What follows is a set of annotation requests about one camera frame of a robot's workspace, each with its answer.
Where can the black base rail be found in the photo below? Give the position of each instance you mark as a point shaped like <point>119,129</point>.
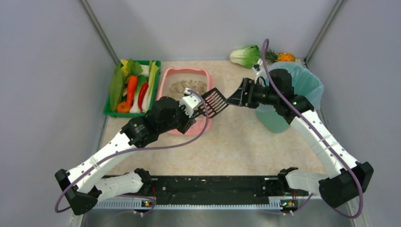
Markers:
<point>215,190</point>

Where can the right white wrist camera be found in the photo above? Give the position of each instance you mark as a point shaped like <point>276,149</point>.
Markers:
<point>261,72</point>

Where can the toy green leaf vegetable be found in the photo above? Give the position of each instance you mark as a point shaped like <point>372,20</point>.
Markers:
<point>116,88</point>

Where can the toy orange tomato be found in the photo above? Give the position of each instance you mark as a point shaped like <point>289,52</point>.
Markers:
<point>123,107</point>

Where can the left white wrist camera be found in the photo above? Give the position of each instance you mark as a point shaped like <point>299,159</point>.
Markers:
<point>190,102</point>

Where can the black litter scoop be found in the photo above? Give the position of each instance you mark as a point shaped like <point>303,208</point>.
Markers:
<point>215,103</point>

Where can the toy white scallion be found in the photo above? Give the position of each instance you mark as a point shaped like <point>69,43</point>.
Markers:
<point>141,80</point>

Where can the toy carrot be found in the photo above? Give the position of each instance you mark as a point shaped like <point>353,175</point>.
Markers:
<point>131,88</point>

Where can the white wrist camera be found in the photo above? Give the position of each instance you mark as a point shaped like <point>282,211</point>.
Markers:
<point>190,102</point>
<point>261,72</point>

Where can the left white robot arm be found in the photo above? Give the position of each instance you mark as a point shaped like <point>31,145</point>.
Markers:
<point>85,185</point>

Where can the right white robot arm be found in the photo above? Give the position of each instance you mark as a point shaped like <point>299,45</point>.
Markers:
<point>346,177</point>

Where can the toy celery stalk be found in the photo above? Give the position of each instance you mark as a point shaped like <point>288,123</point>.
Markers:
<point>153,68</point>

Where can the toy bok choy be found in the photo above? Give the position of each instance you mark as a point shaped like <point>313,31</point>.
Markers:
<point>246,57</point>

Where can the toy yellow corn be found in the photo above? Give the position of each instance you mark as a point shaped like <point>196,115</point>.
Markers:
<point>124,66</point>

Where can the toy pineapple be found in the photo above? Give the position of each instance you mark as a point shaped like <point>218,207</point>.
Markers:
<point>272,56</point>

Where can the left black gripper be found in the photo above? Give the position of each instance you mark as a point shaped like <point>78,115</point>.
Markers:
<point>190,117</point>

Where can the pink litter box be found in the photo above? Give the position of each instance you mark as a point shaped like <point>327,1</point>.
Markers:
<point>176,80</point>

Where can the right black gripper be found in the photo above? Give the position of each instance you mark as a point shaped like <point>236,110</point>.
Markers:
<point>246,95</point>

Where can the toy red chili pepper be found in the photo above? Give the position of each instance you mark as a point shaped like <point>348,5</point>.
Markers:
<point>142,94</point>

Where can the green vegetable basket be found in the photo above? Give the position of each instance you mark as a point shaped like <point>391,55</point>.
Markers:
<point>135,67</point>

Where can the green trash bin with bag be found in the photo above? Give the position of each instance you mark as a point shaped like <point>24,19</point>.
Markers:
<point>304,82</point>

